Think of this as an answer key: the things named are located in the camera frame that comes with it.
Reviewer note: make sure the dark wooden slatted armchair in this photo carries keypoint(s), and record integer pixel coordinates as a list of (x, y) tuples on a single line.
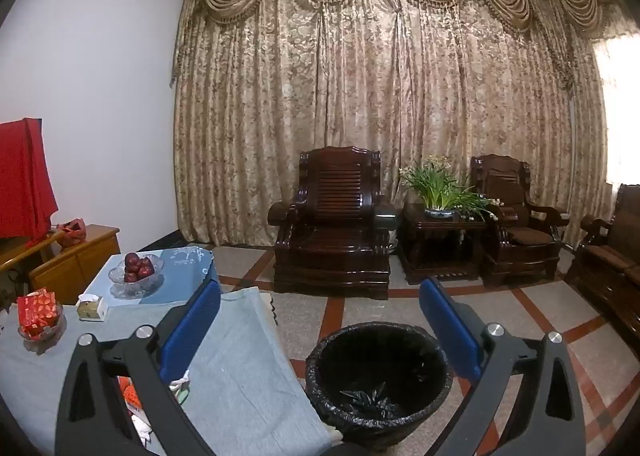
[(332, 226)]

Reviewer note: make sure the dark wooden side table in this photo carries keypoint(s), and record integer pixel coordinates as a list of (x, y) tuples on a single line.
[(442, 241)]

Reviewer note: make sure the dark wooden sofa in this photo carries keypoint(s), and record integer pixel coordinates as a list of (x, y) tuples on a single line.
[(607, 256)]

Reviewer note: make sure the gold patterned curtain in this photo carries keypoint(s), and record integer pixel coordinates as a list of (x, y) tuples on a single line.
[(380, 96)]

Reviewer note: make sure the potted narcissus plant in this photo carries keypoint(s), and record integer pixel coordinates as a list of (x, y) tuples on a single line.
[(442, 186)]

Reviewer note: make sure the dark wooden cushioned armchair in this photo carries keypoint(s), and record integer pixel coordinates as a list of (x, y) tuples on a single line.
[(515, 226)]

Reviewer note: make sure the light wooden cabinet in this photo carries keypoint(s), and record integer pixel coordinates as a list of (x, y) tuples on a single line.
[(65, 256)]

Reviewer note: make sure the small tissue box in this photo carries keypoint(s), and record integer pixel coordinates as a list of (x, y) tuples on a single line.
[(92, 308)]

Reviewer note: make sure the black lined trash bin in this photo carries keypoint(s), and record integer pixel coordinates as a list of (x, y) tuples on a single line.
[(377, 376)]

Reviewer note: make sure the glass fruit bowl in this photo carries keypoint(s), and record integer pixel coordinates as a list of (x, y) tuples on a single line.
[(135, 281)]

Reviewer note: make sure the small glass dish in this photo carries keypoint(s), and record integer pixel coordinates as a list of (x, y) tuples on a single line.
[(42, 333)]

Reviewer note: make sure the red patterned packet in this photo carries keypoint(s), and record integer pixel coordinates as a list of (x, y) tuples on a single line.
[(37, 313)]

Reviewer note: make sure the red bag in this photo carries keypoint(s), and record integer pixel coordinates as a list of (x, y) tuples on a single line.
[(72, 231)]

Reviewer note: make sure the red apples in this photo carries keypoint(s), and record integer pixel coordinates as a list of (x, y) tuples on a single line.
[(137, 267)]

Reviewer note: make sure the red cloth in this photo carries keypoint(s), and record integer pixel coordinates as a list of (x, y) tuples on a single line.
[(22, 181)]

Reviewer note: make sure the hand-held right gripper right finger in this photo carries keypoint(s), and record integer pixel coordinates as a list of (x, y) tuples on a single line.
[(452, 326)]

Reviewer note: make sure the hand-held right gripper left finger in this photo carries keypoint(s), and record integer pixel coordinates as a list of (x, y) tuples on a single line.
[(192, 323)]

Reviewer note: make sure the grey-blue tablecloth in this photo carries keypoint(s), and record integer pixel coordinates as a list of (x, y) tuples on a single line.
[(240, 376)]

